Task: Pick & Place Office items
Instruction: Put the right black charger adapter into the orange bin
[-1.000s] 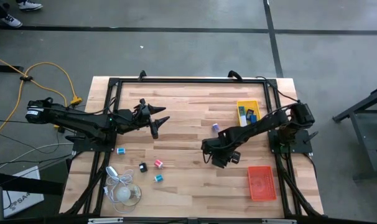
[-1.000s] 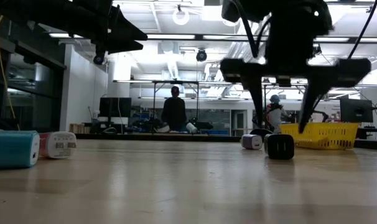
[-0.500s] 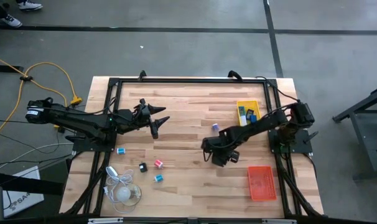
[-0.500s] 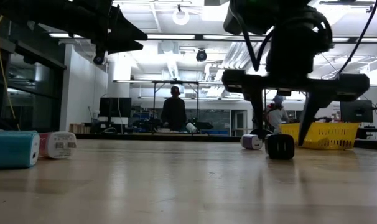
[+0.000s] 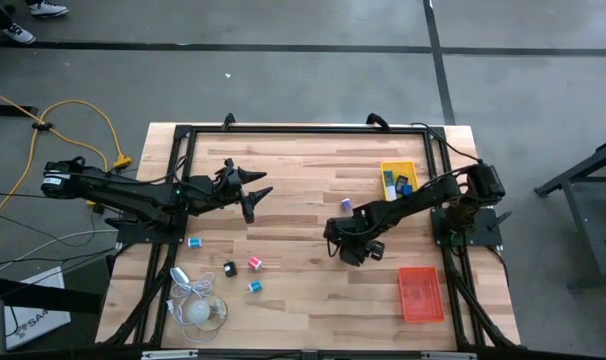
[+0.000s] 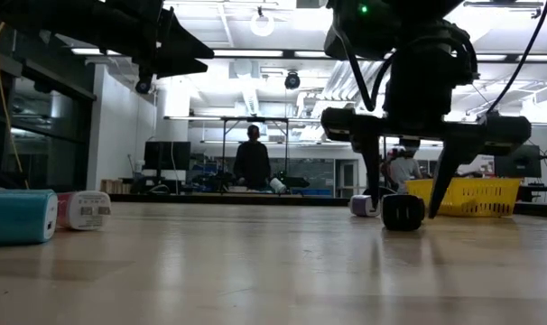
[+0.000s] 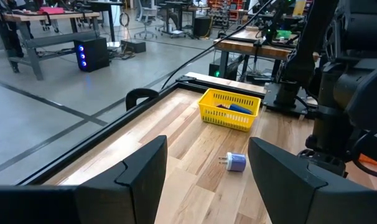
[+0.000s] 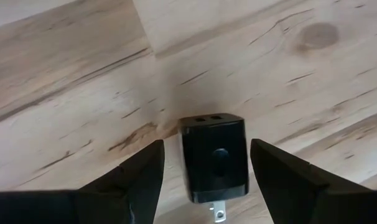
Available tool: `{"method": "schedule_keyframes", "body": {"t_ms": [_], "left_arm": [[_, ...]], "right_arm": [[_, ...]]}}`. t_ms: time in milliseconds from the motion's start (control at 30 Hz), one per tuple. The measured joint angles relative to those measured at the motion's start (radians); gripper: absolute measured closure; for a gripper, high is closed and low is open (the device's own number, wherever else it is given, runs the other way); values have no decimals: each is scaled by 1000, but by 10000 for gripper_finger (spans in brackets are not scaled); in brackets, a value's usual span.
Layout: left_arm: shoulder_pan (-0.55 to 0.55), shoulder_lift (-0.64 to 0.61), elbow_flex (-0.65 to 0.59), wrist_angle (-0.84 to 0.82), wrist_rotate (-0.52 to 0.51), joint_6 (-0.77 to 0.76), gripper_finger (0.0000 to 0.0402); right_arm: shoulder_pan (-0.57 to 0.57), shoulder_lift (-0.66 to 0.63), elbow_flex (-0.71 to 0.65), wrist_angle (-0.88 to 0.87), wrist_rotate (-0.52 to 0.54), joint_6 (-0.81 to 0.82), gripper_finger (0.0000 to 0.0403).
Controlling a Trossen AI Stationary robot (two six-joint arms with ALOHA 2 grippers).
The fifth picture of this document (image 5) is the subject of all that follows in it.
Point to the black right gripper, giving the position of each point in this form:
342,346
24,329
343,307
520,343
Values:
353,250

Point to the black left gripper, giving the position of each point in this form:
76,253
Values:
223,187

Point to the purple white USB charger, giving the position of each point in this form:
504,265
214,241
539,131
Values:
346,204

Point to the pink white USB charger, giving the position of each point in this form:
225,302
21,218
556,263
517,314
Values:
254,263

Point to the royal blue box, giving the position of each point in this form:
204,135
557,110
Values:
407,190

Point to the dark blue framed case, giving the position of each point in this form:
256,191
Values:
401,181

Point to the blue white USB charger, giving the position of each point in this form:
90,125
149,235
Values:
195,243
255,286

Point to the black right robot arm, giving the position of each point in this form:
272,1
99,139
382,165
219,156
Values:
413,202

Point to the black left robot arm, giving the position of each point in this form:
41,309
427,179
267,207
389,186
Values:
108,192

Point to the orange plastic basket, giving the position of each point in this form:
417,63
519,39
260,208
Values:
420,295

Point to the yellow plastic basket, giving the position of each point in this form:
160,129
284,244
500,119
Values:
411,169

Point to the white bulb brass desk lamp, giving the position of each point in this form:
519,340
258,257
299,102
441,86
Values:
199,311

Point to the silver aluminium extrusion piece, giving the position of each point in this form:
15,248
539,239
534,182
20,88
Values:
168,355
448,356

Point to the dark metal stand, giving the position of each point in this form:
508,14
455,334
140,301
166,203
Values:
583,200

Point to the black beam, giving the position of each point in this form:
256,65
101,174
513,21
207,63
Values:
33,295

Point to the white printed board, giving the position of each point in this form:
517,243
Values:
38,315

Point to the black floor bar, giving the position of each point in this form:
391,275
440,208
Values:
8,110

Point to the person's shoe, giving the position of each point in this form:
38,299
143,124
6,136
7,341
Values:
50,8
19,34

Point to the black frame clamp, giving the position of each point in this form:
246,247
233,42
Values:
228,121

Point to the black USB wall charger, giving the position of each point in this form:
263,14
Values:
230,269

